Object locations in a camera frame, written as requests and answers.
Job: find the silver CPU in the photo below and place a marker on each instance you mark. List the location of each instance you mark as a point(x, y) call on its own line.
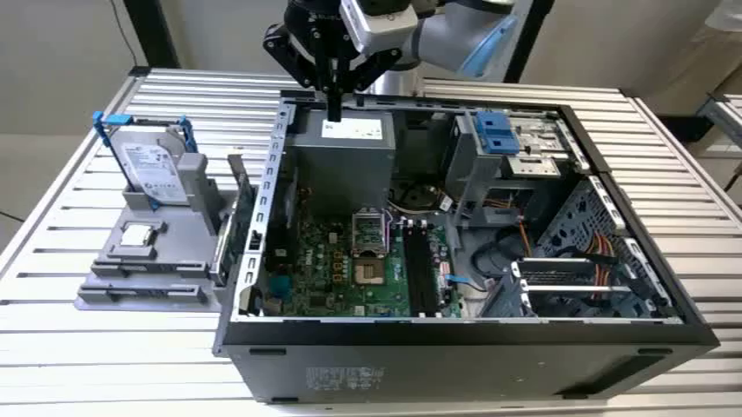
point(138, 235)

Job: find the grey parts rack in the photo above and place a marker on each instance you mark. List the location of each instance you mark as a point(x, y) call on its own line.
point(186, 247)

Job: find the green graphics card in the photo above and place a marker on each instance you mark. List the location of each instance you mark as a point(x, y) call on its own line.
point(243, 221)

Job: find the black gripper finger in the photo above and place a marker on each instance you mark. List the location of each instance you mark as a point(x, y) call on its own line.
point(374, 69)
point(290, 61)

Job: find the socket locking lever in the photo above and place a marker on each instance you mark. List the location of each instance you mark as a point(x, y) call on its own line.
point(386, 234)

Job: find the black PC case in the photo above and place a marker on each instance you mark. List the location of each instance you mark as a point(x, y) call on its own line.
point(406, 369)

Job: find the person in beige clothes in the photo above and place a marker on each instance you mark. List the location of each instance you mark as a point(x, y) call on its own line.
point(725, 13)

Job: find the green motherboard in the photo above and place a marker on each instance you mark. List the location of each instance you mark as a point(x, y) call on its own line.
point(325, 286)

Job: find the CPU socket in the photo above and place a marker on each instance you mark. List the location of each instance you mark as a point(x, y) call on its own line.
point(370, 271)

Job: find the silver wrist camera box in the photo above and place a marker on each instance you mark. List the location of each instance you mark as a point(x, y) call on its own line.
point(380, 26)

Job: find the blue drive latch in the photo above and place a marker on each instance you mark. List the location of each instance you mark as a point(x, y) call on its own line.
point(496, 130)

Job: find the grey metal drive cage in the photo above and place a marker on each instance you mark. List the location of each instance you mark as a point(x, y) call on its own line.
point(464, 174)

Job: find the black vertical post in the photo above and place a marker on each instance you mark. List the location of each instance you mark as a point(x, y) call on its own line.
point(153, 35)
point(529, 43)

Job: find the hard disk in blue carrier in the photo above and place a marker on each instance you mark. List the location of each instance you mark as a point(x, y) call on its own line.
point(147, 160)

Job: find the grey disk bay bracket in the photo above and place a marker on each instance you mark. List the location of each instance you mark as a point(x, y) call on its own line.
point(501, 299)

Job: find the black RAM slot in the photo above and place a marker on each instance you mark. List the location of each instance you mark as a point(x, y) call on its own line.
point(433, 269)
point(426, 269)
point(412, 269)
point(418, 269)

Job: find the blue RAM stick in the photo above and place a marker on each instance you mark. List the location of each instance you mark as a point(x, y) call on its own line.
point(142, 292)

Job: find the black floor box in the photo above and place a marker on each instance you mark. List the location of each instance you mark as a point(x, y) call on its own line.
point(687, 128)

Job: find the grey power supply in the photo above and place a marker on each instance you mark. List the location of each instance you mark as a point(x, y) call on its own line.
point(342, 182)

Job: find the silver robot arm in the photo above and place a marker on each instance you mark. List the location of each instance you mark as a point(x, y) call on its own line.
point(446, 39)

